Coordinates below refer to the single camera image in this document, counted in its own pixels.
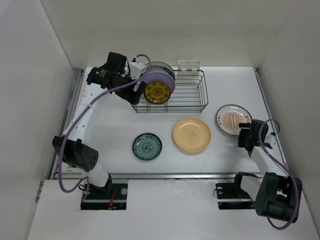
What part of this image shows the white orange sunburst plate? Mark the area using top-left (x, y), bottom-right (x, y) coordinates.
top-left (215, 104), bottom-right (253, 136)

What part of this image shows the small yellow patterned plate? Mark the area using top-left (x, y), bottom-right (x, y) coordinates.
top-left (143, 81), bottom-right (171, 105)

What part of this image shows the purple plate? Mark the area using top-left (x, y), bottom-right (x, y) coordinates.
top-left (142, 69), bottom-right (176, 94)

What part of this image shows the white teal rim plate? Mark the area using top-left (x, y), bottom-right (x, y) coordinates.
top-left (150, 61), bottom-right (174, 72)

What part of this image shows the small blue patterned plate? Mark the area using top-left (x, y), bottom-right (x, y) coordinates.
top-left (132, 132), bottom-right (163, 162)

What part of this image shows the beige bear plate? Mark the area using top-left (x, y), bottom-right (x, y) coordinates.
top-left (172, 117), bottom-right (212, 153)

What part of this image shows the grey wire dish rack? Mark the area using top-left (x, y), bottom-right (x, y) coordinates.
top-left (131, 68), bottom-right (209, 113)

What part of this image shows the teal rim lettered plate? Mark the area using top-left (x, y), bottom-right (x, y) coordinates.
top-left (160, 66), bottom-right (176, 81)

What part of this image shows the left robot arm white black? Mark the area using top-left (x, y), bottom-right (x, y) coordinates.
top-left (52, 52), bottom-right (150, 199)

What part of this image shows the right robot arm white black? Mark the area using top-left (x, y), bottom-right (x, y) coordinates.
top-left (238, 119), bottom-right (303, 224)

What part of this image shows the white cutlery holder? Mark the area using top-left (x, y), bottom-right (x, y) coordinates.
top-left (177, 60), bottom-right (201, 73)

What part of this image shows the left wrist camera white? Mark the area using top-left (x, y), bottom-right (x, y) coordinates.
top-left (129, 58), bottom-right (148, 80)

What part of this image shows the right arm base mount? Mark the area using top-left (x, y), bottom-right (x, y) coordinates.
top-left (213, 182), bottom-right (256, 210)

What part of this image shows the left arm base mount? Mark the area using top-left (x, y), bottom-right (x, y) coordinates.
top-left (78, 183), bottom-right (128, 211)

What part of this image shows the aluminium front rail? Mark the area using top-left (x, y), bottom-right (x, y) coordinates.
top-left (53, 172), bottom-right (238, 180)

